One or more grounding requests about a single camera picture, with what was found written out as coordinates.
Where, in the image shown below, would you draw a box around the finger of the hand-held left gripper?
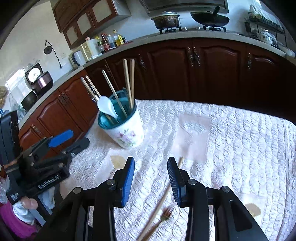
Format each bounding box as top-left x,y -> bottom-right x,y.
22,130 -> 74,161
35,138 -> 90,169

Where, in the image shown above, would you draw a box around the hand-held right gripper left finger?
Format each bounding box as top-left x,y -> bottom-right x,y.
35,157 -> 135,241

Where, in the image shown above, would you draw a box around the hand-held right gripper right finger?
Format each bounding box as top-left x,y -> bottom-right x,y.
167,157 -> 270,241

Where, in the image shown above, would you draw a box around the gold fork with wooden handle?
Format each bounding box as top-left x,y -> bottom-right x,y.
141,205 -> 174,241

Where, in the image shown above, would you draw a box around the floral utensil holder teal insert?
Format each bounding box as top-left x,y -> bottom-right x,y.
97,90 -> 144,149

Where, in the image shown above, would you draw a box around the white plastic spoon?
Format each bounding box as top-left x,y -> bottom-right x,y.
97,96 -> 119,120

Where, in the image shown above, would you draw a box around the person's left forearm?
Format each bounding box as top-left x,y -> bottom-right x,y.
0,203 -> 38,239

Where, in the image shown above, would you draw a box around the person's left hand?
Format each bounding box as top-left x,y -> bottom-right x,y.
13,185 -> 56,225

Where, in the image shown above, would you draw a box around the black inner pot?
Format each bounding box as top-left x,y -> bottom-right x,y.
20,90 -> 38,110

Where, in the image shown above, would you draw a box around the pale yellow food pile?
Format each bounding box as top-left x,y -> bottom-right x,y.
0,86 -> 8,108

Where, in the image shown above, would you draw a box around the maroon rice cooker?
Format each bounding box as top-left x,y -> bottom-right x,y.
24,62 -> 54,95

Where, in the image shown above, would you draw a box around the white quilted tablecloth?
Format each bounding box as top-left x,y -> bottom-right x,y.
59,98 -> 296,241

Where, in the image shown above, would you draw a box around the white countertop appliance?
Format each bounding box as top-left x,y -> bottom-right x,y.
69,50 -> 87,69

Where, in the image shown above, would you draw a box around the cream countertop appliance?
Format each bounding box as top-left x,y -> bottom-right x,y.
75,43 -> 95,62

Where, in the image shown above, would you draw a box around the white cylindrical container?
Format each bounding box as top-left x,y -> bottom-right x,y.
88,38 -> 100,56

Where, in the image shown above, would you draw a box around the green cap bottle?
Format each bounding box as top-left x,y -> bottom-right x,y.
96,36 -> 104,54

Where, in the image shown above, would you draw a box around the red label sauce bottle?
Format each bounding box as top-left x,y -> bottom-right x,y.
101,34 -> 110,52

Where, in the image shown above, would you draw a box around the wooden base cabinets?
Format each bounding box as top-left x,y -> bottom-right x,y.
18,38 -> 296,163

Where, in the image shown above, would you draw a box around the yellow oil bottle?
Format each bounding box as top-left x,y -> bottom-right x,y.
113,29 -> 123,46

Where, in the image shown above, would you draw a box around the grey kitchen countertop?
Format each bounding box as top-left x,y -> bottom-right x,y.
17,31 -> 296,130

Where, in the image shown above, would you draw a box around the dark cooking pot with lid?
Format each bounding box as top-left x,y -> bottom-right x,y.
151,11 -> 181,29

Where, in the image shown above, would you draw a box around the gas stove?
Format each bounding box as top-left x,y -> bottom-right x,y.
158,26 -> 227,34

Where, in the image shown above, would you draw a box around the black wok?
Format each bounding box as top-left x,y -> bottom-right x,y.
190,6 -> 230,27

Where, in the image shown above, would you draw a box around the floral ceramic bowl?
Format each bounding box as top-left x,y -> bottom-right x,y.
257,30 -> 274,45

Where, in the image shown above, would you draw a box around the steel range hood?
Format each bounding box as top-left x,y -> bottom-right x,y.
139,0 -> 229,14

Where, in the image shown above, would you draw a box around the white plastic bag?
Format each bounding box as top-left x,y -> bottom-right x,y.
249,5 -> 264,19

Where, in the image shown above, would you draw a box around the black round wall hanger cord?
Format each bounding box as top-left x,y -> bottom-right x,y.
44,40 -> 63,69

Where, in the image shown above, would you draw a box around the wooden wall cabinet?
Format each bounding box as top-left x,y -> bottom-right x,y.
52,0 -> 132,49

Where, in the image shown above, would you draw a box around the black wire dish rack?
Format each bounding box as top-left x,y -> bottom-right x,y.
244,11 -> 287,50

